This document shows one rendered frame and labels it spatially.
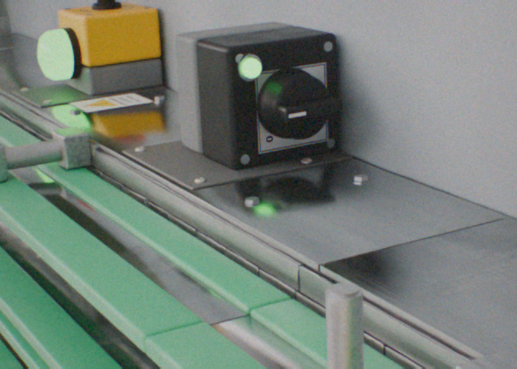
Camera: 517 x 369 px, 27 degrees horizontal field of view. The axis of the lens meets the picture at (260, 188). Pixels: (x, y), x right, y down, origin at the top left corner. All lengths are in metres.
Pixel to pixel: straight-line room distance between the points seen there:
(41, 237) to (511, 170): 0.27
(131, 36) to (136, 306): 0.45
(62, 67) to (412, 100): 0.38
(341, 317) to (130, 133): 0.47
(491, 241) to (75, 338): 0.27
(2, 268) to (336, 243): 0.34
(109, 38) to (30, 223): 0.30
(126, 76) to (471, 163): 0.41
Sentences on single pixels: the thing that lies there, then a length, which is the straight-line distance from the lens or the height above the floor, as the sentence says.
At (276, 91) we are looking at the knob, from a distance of 0.66.
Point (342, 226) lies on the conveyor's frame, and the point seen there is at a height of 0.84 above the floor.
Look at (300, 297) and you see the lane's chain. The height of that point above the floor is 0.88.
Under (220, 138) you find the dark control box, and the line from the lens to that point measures 0.69.
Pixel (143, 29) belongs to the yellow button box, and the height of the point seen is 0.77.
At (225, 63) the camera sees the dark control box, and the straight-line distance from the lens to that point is 0.66.
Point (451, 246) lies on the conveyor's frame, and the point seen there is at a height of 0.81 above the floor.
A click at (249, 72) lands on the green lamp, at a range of 0.66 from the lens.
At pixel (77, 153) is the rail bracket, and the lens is 0.78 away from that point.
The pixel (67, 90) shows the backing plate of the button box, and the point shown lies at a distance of 0.97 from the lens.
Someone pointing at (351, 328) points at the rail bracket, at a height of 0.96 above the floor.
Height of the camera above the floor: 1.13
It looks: 27 degrees down
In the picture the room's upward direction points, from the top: 102 degrees counter-clockwise
